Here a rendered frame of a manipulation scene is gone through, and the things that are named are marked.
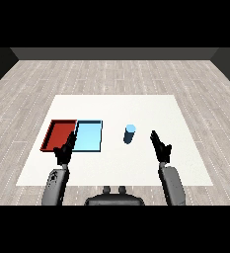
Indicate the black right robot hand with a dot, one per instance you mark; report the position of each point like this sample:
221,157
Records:
162,149

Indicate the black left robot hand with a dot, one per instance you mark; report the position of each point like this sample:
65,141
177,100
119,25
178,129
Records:
64,152

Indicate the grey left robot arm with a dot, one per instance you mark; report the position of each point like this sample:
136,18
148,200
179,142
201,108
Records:
55,186

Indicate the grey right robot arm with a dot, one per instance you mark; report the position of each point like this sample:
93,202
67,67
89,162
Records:
171,185

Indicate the red shallow open box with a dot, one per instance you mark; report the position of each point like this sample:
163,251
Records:
59,133

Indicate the light blue shallow open box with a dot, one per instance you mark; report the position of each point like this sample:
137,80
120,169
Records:
88,135

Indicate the small blue can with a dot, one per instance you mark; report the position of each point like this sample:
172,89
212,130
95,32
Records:
129,135

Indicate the dark grey robot body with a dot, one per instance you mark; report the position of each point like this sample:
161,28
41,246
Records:
114,197

